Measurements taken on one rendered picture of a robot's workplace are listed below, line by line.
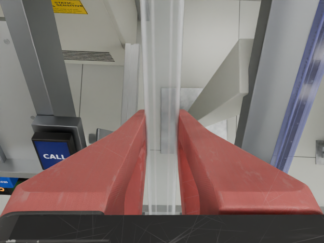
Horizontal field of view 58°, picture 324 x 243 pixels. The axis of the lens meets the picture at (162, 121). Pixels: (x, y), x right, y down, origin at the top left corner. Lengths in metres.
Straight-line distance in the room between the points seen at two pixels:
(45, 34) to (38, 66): 0.03
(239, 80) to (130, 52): 0.56
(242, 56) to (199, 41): 0.86
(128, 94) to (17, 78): 0.51
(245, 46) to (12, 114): 0.27
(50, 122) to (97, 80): 0.84
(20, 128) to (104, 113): 0.77
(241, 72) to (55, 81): 0.20
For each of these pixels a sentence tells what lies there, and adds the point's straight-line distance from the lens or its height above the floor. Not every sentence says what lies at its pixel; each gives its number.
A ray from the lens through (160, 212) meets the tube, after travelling 0.16.
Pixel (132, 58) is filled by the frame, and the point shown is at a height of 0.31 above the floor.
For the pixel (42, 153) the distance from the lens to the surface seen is 0.34.
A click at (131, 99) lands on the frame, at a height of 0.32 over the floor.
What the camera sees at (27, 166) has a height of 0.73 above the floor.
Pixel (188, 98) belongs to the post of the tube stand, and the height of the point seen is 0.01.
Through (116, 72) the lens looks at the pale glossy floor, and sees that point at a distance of 1.16.
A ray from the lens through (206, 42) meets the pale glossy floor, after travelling 1.19.
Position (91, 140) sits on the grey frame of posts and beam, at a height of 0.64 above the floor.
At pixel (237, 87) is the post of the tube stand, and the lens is 0.32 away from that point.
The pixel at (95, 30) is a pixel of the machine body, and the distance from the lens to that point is 0.78.
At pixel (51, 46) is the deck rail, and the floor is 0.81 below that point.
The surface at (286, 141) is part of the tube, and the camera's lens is 0.27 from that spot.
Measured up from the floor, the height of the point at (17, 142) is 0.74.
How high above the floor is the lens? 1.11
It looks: 86 degrees down
